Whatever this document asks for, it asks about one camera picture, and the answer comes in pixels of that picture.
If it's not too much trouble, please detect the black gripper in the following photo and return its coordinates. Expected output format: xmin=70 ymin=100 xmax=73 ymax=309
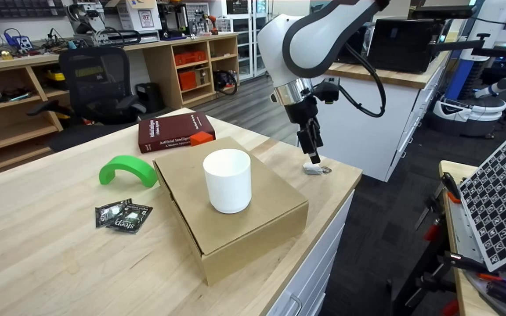
xmin=284 ymin=93 xmax=326 ymax=167

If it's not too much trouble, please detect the white ceramic mug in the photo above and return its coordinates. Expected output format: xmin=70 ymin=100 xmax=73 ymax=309
xmin=201 ymin=148 xmax=252 ymax=216

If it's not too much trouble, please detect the white counter cabinet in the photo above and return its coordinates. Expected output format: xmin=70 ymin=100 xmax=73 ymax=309
xmin=321 ymin=51 xmax=449 ymax=185

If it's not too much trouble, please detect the brown cardboard box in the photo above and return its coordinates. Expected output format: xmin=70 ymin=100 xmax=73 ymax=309
xmin=152 ymin=137 xmax=310 ymax=286

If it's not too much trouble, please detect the white drawer table base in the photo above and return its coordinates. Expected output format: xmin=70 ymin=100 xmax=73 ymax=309
xmin=263 ymin=190 xmax=356 ymax=316

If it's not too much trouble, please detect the black drawer tool chest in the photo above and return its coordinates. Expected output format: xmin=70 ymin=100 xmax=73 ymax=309
xmin=367 ymin=18 xmax=442 ymax=76

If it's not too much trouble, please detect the dark red hardcover book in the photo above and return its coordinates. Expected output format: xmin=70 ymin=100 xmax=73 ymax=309
xmin=136 ymin=111 xmax=217 ymax=155

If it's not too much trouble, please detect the white mobile robot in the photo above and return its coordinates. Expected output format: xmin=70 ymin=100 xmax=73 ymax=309
xmin=432 ymin=34 xmax=506 ymax=125

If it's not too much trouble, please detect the green curved plastic piece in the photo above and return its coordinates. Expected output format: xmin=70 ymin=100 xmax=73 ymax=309
xmin=96 ymin=153 xmax=159 ymax=190

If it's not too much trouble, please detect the black foil packet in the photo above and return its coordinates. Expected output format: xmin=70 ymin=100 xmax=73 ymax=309
xmin=110 ymin=202 xmax=154 ymax=234
xmin=93 ymin=199 xmax=133 ymax=230

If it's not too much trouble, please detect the black white calibration checkerboard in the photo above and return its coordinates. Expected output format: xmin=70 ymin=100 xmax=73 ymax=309
xmin=456 ymin=132 xmax=506 ymax=274

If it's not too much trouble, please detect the wooden side table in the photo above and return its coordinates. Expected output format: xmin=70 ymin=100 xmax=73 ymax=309
xmin=437 ymin=158 xmax=506 ymax=316

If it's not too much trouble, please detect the black office chair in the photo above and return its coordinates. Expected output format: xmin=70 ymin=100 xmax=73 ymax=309
xmin=28 ymin=46 xmax=151 ymax=128

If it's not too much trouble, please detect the wooden shelf desk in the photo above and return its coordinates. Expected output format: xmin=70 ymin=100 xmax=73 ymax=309
xmin=0 ymin=32 xmax=240 ymax=181

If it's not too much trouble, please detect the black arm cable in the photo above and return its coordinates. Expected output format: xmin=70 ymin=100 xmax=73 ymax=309
xmin=321 ymin=42 xmax=388 ymax=120

